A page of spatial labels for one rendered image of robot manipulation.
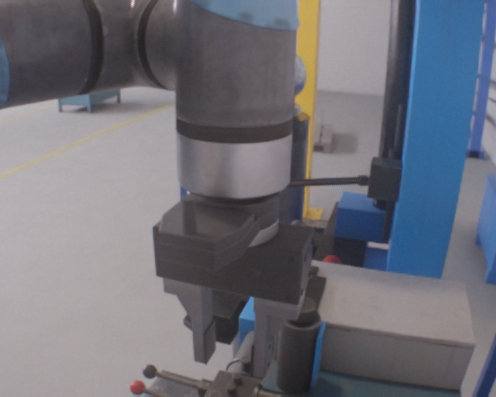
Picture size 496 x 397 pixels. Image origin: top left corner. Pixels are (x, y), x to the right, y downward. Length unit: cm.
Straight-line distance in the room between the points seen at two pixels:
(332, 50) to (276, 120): 1167
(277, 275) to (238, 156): 10
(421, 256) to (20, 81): 113
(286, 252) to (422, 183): 88
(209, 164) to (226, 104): 4
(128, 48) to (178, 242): 16
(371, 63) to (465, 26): 1078
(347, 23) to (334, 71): 130
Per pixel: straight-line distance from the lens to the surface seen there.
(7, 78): 33
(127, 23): 38
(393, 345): 93
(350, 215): 145
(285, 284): 37
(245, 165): 32
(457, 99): 117
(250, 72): 31
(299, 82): 129
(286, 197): 130
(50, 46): 34
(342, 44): 1195
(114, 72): 38
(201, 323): 44
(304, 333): 83
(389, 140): 140
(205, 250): 30
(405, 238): 127
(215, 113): 31
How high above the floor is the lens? 174
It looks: 21 degrees down
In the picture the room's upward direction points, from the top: 2 degrees clockwise
